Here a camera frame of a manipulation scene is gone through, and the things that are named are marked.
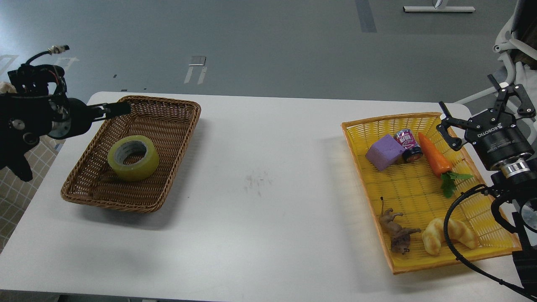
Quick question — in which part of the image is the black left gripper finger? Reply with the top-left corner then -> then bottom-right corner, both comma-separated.
88,102 -> 132,122

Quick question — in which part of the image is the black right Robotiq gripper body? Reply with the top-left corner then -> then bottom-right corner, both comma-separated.
465,109 -> 534,170

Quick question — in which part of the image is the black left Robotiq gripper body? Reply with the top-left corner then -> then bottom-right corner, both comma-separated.
47,98 -> 94,140

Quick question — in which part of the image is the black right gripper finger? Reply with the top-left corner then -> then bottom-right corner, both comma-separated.
436,101 -> 477,151
487,74 -> 536,124

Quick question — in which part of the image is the yellow tape roll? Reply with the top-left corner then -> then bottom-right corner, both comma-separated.
107,135 -> 160,182

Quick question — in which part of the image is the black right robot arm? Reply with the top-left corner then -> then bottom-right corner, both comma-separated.
437,75 -> 537,301

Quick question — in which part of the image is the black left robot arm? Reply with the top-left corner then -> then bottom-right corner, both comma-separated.
0,45 -> 132,182

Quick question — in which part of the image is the orange toy carrot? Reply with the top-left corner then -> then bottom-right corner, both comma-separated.
418,132 -> 473,198

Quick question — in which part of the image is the small pink labelled can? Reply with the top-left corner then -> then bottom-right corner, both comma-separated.
394,128 -> 423,163

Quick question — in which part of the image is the yellow plastic woven basket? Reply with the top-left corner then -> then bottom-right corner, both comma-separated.
341,112 -> 521,274

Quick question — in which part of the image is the brown wicker basket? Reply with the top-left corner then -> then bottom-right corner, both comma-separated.
60,95 -> 201,213

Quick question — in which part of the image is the white office chair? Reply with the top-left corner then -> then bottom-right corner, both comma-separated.
457,0 -> 537,104

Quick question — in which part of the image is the purple foam block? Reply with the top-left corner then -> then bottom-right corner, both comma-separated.
365,134 -> 405,172

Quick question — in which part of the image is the toy croissant bread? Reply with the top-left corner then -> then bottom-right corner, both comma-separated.
422,218 -> 479,256

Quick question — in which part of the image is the beige checked cloth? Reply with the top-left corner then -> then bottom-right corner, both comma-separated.
0,82 -> 63,251

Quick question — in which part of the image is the brown toy animal figure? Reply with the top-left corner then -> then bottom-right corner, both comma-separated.
378,196 -> 422,255

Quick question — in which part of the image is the white stand base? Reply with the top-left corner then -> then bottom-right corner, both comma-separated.
402,0 -> 476,13

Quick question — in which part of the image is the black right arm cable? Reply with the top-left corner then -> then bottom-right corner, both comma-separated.
443,184 -> 537,298

